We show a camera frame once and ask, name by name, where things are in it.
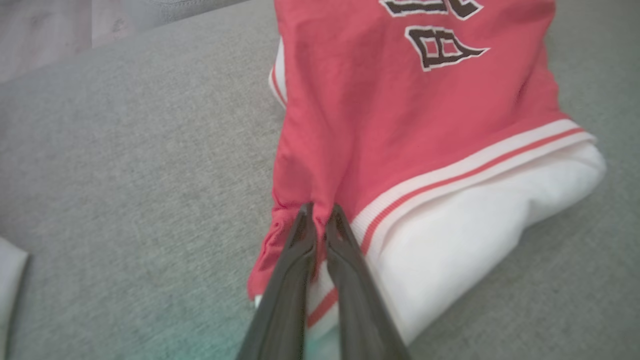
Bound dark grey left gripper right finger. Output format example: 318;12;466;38
325;203;412;360

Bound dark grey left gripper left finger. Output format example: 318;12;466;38
236;202;318;360

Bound red basketball jersey white sleeves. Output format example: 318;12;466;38
247;0;607;347

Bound grey sofa seat cushion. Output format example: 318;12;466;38
120;0;251;31

